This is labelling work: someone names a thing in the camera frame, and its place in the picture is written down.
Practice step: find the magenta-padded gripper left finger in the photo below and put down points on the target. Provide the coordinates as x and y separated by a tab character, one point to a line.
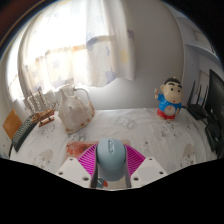
75	170

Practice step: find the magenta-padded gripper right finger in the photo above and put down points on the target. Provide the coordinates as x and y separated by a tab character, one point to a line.
146	170

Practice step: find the light blue computer mouse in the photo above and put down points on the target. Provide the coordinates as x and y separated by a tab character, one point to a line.
111	160

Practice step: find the white printed tablecloth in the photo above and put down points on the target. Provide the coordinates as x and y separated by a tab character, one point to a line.
143	133

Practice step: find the wooden model sailing ship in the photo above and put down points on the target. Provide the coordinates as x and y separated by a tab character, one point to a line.
43	116

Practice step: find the cartoon boy clock figurine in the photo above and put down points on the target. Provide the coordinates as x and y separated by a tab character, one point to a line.
170	100

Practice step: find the black box device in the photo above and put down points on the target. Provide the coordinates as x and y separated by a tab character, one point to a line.
213	135

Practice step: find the brown wooden chair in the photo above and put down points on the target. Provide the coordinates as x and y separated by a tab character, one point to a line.
12	124

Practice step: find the black router with antennas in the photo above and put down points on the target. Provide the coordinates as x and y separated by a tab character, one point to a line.
197	110

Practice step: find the black monitor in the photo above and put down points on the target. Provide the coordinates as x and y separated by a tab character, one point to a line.
217	100

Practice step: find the white star print curtain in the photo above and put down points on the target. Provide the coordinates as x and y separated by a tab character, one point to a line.
73	43

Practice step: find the white wall shelf unit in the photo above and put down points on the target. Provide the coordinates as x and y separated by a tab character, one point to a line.
200	43

